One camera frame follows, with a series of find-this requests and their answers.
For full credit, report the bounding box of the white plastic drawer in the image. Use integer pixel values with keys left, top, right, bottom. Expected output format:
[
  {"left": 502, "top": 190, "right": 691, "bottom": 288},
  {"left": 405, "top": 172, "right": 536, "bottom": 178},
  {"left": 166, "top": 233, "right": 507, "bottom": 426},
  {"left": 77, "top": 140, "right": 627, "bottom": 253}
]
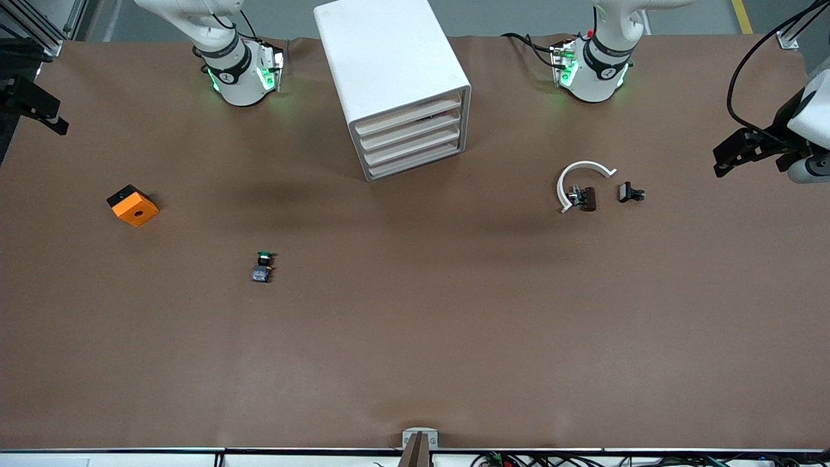
[
  {"left": 364, "top": 138, "right": 466, "bottom": 182},
  {"left": 354, "top": 91, "right": 464, "bottom": 138},
  {"left": 356, "top": 106, "right": 464, "bottom": 154},
  {"left": 360, "top": 122, "right": 465, "bottom": 169}
]

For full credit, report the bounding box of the orange and black button box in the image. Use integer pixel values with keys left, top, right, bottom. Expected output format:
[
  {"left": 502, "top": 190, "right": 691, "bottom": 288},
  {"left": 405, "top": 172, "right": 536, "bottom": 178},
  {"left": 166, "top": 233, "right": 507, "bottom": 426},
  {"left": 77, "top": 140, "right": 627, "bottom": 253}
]
[{"left": 106, "top": 184, "right": 160, "bottom": 228}]

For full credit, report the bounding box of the white drawer cabinet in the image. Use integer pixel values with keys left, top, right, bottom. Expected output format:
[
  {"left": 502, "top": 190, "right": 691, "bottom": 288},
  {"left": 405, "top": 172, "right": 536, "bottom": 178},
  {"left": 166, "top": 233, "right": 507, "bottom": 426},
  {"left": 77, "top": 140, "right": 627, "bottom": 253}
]
[{"left": 314, "top": 0, "right": 473, "bottom": 183}]

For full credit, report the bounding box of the white curved pipe clamp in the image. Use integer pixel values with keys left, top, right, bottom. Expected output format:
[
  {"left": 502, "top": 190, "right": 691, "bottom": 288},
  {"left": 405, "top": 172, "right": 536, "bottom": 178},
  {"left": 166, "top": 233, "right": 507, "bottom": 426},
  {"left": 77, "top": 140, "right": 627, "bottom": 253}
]
[{"left": 556, "top": 160, "right": 617, "bottom": 214}]

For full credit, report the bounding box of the aluminium frame post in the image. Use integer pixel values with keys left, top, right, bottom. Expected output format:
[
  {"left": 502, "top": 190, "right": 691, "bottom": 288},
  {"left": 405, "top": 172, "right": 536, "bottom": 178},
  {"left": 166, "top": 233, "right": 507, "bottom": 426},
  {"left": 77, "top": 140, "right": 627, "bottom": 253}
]
[
  {"left": 776, "top": 0, "right": 830, "bottom": 51},
  {"left": 0, "top": 0, "right": 66, "bottom": 58}
]

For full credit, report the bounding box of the brown handled metal valve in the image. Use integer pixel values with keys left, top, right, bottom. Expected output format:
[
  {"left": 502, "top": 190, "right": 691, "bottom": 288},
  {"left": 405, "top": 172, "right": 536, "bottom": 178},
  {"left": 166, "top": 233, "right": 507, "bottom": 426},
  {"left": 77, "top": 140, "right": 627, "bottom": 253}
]
[{"left": 568, "top": 186, "right": 597, "bottom": 213}]

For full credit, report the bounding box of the black arm base cable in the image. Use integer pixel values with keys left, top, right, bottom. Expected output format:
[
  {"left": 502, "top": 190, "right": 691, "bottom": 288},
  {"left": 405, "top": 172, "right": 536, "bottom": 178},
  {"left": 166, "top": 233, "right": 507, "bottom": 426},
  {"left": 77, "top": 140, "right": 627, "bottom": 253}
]
[{"left": 501, "top": 31, "right": 560, "bottom": 69}]

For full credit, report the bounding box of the green push button switch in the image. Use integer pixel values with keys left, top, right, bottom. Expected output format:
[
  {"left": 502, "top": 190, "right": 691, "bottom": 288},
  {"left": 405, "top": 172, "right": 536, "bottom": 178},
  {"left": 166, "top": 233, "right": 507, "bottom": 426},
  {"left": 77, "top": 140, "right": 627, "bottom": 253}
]
[{"left": 251, "top": 251, "right": 276, "bottom": 284}]

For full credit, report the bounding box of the grey metal table bracket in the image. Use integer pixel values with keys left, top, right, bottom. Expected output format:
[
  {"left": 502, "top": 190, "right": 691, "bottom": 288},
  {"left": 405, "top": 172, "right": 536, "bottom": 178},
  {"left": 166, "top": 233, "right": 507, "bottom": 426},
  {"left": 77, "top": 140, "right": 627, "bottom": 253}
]
[{"left": 402, "top": 427, "right": 440, "bottom": 467}]

